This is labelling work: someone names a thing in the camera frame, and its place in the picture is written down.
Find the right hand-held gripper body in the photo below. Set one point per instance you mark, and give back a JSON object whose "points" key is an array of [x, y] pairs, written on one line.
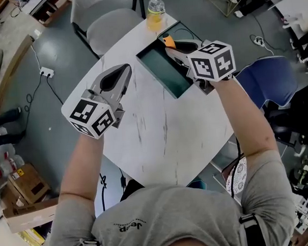
{"points": [[212, 63]]}

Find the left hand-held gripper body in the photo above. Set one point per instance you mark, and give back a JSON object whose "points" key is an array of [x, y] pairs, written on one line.
{"points": [[88, 117]]}

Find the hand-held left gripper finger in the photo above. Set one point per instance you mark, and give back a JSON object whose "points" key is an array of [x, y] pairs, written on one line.
{"points": [[121, 85], [106, 80]]}

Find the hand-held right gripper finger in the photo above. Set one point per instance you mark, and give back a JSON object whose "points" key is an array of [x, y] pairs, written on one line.
{"points": [[175, 54], [188, 45]]}

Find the orange small object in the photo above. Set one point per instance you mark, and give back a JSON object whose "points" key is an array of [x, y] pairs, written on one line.
{"points": [[169, 41]]}

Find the dark green box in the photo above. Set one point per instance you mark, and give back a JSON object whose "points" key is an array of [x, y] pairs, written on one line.
{"points": [[164, 71]]}

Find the person's right forearm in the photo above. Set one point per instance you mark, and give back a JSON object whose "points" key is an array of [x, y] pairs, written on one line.
{"points": [[243, 116]]}

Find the person's left forearm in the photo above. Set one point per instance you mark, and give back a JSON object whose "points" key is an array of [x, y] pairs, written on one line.
{"points": [[79, 169]]}

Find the brown cardboard box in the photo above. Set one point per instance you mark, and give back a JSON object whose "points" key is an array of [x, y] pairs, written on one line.
{"points": [[29, 182]]}

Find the long cardboard box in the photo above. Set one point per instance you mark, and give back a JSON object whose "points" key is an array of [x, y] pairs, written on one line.
{"points": [[30, 215]]}

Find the yellow drink bottle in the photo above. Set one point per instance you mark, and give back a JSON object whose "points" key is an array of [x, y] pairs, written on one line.
{"points": [[155, 16]]}

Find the white power strip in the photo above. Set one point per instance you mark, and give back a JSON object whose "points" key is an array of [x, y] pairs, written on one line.
{"points": [[258, 41], [47, 72]]}

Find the blue chair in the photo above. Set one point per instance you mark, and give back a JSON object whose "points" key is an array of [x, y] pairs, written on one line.
{"points": [[266, 79]]}

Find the grey padded chair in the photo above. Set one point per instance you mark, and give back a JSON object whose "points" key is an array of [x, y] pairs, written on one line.
{"points": [[106, 22]]}

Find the curved wooden bench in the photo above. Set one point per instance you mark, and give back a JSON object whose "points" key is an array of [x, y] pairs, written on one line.
{"points": [[12, 70]]}

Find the black office chair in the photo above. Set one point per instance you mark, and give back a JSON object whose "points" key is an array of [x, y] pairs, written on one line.
{"points": [[291, 114]]}

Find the pack of water bottles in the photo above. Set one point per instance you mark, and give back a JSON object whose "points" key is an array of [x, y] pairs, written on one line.
{"points": [[6, 162]]}

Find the white patterned bag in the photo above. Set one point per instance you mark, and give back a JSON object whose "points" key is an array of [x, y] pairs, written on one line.
{"points": [[239, 175]]}

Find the person's grey shirt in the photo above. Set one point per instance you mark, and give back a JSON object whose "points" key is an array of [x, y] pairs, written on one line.
{"points": [[160, 214]]}

